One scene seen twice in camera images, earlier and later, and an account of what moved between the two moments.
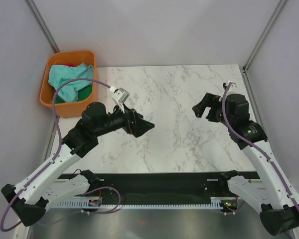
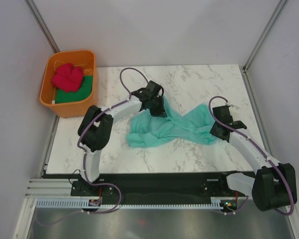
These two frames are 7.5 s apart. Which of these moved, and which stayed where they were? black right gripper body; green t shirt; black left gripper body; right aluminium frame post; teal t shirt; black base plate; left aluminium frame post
Moved: teal t shirt; black left gripper body; black right gripper body
Stayed: green t shirt; black base plate; right aluminium frame post; left aluminium frame post
